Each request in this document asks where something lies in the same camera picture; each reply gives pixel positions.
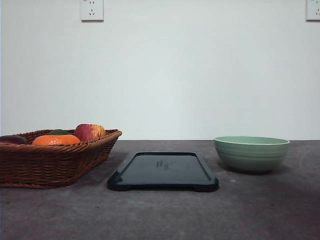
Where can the orange tangerine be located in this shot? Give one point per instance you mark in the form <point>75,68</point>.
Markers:
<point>55,139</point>

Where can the white wall socket right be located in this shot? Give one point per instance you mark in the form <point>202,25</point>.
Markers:
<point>311,11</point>

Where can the white wall socket left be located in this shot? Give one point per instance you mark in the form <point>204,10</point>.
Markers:
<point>92,11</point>

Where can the dark purple fruit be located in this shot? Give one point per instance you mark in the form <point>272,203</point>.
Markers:
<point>12,139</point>

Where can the green ceramic bowl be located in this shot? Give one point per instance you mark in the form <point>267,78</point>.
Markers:
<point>251,153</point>

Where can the white wall socket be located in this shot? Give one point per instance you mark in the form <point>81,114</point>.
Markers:
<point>311,11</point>
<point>92,11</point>

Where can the red yellow apple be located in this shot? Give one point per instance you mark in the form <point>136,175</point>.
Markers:
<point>90,132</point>

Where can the dark green fruit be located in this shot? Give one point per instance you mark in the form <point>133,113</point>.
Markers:
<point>58,132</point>

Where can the dark rectangular tray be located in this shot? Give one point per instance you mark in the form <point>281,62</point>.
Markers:
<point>163,171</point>

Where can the brown wicker basket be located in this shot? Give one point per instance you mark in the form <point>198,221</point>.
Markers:
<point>43,166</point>

